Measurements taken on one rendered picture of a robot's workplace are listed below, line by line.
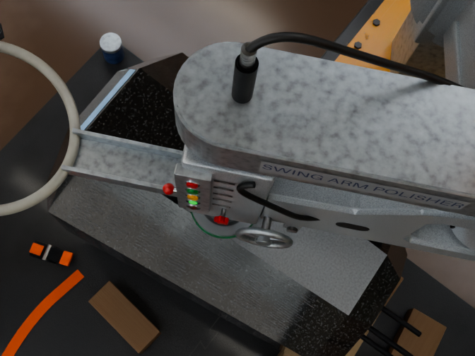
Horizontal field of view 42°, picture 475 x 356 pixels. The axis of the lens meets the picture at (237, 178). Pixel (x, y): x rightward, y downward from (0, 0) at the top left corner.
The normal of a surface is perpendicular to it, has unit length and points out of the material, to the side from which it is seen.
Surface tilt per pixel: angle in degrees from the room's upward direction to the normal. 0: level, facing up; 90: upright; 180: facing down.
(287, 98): 0
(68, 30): 0
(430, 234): 0
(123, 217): 45
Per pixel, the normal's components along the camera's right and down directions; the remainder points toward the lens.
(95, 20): 0.06, -0.29
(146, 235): -0.34, 0.36
